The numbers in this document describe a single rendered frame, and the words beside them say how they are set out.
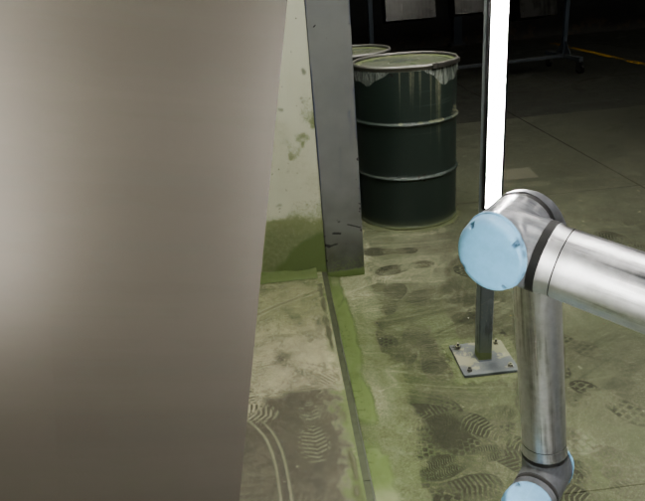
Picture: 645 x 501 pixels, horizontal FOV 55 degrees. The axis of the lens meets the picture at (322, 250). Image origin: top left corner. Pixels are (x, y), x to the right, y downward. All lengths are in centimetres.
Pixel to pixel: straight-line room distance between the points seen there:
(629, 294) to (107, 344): 68
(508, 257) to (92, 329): 61
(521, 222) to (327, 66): 183
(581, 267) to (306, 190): 199
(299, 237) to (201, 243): 237
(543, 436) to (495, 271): 45
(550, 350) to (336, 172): 176
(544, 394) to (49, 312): 94
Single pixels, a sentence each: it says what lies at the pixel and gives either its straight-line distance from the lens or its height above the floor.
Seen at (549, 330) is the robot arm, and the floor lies 73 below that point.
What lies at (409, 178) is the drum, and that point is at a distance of 338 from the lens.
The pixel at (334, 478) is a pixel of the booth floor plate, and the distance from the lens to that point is 187.
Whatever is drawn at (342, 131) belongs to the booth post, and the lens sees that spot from 276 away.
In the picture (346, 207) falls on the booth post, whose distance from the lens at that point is 286.
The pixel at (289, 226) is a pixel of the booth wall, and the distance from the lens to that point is 287.
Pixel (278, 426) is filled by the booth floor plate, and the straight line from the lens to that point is 206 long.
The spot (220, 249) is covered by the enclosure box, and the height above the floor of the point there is 114.
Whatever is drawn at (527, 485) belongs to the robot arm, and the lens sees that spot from 133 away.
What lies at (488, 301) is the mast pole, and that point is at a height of 26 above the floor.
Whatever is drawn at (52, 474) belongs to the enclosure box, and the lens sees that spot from 68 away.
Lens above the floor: 135
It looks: 24 degrees down
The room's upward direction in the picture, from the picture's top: 5 degrees counter-clockwise
